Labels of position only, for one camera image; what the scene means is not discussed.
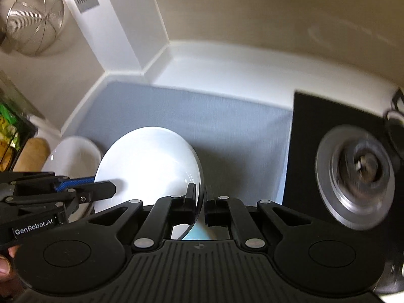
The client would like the teal glazed bowl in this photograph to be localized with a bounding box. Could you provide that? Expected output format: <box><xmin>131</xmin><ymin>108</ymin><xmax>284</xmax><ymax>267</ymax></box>
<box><xmin>183</xmin><ymin>221</ymin><xmax>216</xmax><ymax>241</ymax></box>

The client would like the cream beige bowl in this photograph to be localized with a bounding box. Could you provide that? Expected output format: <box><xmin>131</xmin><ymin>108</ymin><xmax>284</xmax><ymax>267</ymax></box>
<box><xmin>170</xmin><ymin>224</ymin><xmax>192</xmax><ymax>240</ymax></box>

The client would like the blue white patterned bowl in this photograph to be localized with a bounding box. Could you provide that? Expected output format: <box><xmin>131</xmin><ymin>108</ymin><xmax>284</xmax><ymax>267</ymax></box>
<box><xmin>93</xmin><ymin>126</ymin><xmax>206</xmax><ymax>228</ymax></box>

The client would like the grey counter mat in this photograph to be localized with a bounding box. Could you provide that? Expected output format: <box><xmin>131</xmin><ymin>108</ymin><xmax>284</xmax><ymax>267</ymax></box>
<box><xmin>76</xmin><ymin>82</ymin><xmax>292</xmax><ymax>205</ymax></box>

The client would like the large white floral plate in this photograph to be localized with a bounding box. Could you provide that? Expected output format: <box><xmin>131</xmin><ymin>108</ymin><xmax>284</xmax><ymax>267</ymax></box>
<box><xmin>40</xmin><ymin>135</ymin><xmax>104</xmax><ymax>224</ymax></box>

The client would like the person left hand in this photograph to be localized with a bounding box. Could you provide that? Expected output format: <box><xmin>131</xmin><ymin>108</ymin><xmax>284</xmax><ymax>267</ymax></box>
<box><xmin>0</xmin><ymin>245</ymin><xmax>24</xmax><ymax>299</ymax></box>

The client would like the black gas stove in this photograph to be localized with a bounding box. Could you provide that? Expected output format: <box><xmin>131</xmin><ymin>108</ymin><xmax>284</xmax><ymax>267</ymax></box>
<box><xmin>282</xmin><ymin>92</ymin><xmax>403</xmax><ymax>295</ymax></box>

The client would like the metal wire strainer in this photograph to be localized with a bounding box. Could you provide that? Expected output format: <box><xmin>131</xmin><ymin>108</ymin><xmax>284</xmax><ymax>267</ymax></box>
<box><xmin>5</xmin><ymin>0</ymin><xmax>64</xmax><ymax>56</ymax></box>

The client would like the black tray with packets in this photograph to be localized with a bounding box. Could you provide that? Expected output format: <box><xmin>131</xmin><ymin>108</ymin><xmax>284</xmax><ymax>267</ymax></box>
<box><xmin>1</xmin><ymin>71</ymin><xmax>37</xmax><ymax>172</ymax></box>

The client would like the wooden cutting board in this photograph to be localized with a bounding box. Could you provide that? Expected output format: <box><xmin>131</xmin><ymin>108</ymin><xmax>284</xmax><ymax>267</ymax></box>
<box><xmin>13</xmin><ymin>138</ymin><xmax>51</xmax><ymax>172</ymax></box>

